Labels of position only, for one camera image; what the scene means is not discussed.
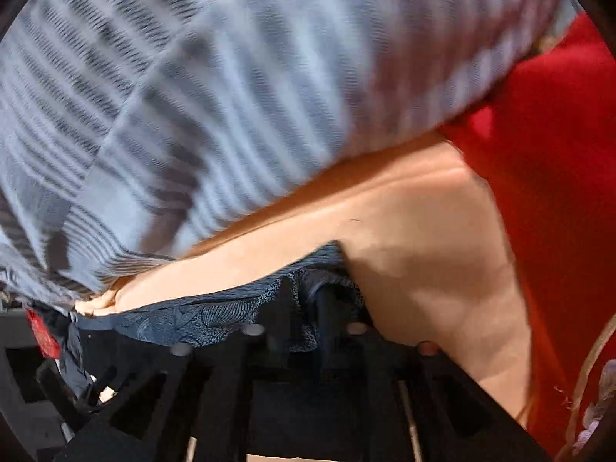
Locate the black pants grey waistband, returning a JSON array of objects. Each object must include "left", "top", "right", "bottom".
[{"left": 69, "top": 241, "right": 368, "bottom": 390}]

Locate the orange bed sheet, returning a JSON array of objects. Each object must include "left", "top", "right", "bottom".
[{"left": 74, "top": 131, "right": 534, "bottom": 462}]

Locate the grey striped blanket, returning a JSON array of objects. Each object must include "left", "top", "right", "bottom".
[{"left": 1, "top": 0, "right": 561, "bottom": 308}]

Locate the red patterned cloth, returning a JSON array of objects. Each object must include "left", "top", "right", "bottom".
[{"left": 440, "top": 15, "right": 615, "bottom": 454}]

